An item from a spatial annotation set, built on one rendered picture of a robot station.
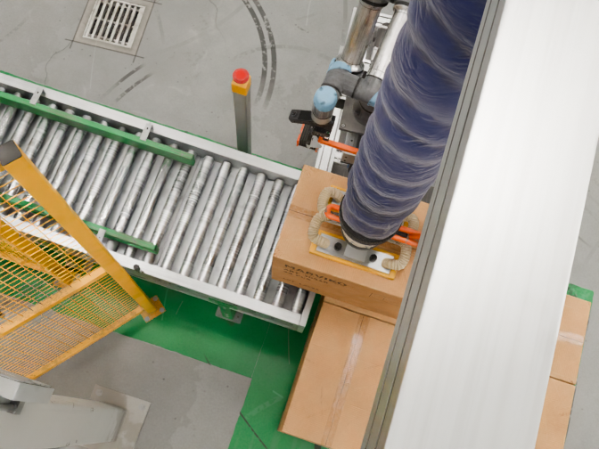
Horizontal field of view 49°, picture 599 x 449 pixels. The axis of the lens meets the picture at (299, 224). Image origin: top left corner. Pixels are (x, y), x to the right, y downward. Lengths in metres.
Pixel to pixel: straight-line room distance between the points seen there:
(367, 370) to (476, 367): 2.54
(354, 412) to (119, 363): 1.28
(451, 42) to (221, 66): 2.97
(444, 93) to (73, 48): 3.20
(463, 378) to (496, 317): 0.05
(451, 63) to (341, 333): 1.97
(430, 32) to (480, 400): 0.83
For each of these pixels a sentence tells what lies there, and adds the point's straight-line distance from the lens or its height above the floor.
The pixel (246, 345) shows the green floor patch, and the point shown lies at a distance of 3.53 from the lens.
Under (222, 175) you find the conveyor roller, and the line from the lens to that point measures 3.18.
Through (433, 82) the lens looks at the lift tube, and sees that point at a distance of 1.30.
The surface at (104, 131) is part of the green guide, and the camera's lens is 3.25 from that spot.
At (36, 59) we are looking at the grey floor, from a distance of 4.28.
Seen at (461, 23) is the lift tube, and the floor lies 2.61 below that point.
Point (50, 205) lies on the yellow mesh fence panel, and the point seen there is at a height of 1.80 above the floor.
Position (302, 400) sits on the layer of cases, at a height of 0.54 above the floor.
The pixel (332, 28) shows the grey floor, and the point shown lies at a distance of 4.24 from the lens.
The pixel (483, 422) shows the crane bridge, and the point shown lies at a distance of 0.49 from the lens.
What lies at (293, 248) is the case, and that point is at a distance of 2.53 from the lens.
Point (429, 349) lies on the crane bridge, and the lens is 0.48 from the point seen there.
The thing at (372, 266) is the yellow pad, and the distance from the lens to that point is 2.51.
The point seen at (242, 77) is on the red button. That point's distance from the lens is 2.84.
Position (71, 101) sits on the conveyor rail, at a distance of 3.40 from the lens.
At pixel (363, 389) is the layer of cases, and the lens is 3.01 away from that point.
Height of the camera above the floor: 3.51
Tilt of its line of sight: 73 degrees down
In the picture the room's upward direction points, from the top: 12 degrees clockwise
